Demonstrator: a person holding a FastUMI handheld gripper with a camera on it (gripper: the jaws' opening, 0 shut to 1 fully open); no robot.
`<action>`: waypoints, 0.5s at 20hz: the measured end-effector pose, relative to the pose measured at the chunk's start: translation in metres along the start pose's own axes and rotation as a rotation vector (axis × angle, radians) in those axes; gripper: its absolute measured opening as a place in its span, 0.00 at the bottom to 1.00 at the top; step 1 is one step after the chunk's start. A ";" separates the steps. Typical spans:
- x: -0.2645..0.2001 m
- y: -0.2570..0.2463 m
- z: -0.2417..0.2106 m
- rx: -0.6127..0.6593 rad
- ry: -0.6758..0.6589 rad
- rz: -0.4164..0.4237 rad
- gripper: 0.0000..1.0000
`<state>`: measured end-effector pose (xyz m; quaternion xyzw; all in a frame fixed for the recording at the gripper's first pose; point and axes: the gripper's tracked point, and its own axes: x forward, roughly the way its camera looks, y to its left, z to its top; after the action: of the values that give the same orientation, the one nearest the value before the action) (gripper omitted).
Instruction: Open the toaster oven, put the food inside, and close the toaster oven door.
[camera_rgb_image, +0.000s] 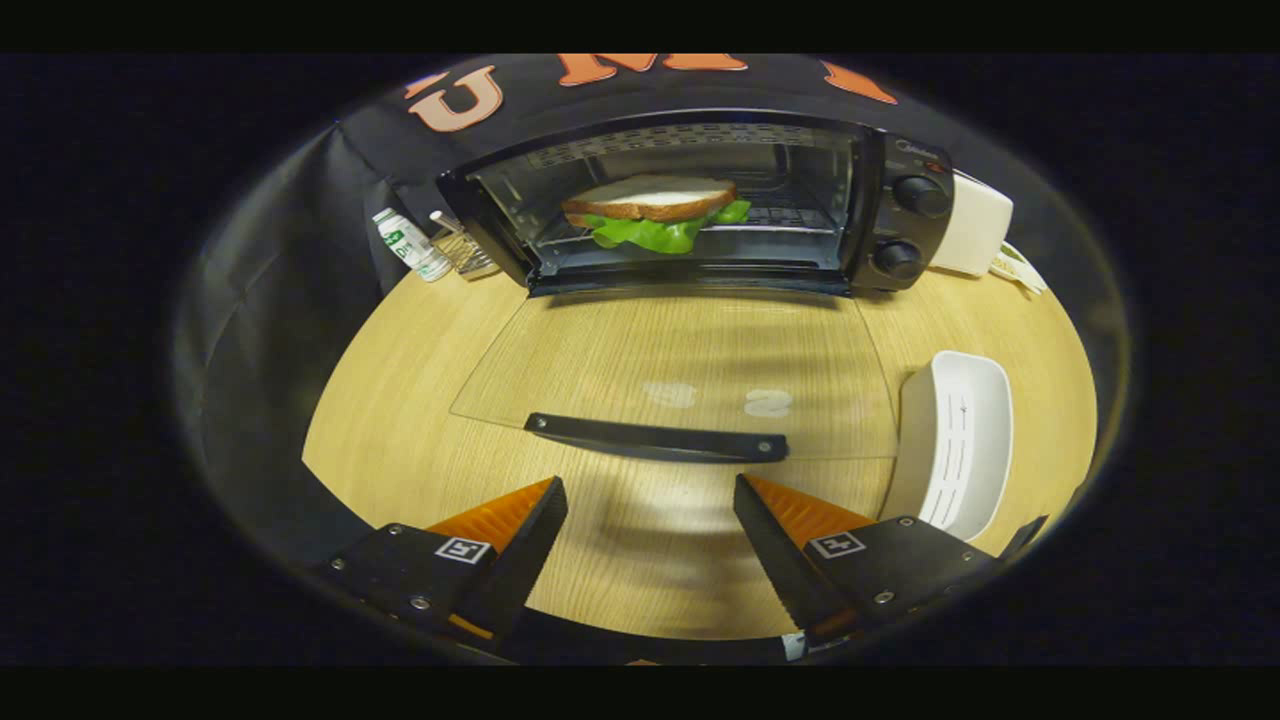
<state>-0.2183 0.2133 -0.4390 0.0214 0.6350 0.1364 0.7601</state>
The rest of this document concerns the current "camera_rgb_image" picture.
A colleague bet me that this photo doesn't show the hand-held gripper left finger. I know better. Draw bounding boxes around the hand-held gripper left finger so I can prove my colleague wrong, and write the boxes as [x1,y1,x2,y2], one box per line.
[320,476,569,646]

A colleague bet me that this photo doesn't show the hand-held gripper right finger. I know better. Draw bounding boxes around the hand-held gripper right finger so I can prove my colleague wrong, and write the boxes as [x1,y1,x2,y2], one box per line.
[733,473,996,646]

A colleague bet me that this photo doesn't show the black toaster oven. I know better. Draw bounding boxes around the black toaster oven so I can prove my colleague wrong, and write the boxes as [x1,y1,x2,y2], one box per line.
[437,108,956,466]

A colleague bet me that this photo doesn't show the lettuce sandwich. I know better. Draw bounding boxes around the lettuce sandwich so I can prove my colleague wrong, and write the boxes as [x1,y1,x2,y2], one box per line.
[560,175,753,255]

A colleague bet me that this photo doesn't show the white pop-up toaster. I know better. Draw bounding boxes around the white pop-up toaster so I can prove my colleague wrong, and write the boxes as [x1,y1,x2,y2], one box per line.
[928,170,1015,278]

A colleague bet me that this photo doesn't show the white rectangular tray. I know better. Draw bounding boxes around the white rectangular tray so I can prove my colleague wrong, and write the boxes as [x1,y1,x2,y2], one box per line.
[880,350,1014,543]

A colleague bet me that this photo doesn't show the small white green-label bottle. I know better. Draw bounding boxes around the small white green-label bottle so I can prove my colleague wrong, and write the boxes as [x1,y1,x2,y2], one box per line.
[371,207,453,283]

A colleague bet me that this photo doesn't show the white divided dish of beans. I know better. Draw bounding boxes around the white divided dish of beans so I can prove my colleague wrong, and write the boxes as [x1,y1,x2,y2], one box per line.
[990,240,1049,298]

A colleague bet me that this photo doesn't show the small metal wire rack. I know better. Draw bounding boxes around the small metal wire rack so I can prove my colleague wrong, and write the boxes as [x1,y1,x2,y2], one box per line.
[430,210,501,281]

